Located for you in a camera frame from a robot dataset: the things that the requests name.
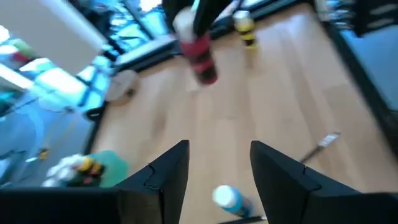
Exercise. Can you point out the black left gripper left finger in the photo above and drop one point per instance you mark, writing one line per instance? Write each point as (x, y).
(140, 202)

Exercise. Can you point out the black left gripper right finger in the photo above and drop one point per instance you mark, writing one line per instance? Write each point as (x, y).
(298, 199)

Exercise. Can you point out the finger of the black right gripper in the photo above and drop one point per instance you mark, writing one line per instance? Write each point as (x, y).
(174, 6)
(210, 14)

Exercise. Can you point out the small dark red paint bottle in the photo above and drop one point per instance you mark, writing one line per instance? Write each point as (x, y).
(202, 62)

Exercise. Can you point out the small cerulean blue paint bottle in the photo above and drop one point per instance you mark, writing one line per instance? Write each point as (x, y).
(236, 203)

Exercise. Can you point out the teal translucent plastic bin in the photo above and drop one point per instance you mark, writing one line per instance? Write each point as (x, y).
(115, 168)

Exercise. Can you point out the wide flat black paintbrush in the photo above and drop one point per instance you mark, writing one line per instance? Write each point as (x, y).
(326, 141)

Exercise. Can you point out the yellow power plug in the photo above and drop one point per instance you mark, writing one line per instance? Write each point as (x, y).
(43, 154)

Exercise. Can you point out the white shade wooden base lamp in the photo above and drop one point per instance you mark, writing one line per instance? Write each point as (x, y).
(46, 34)

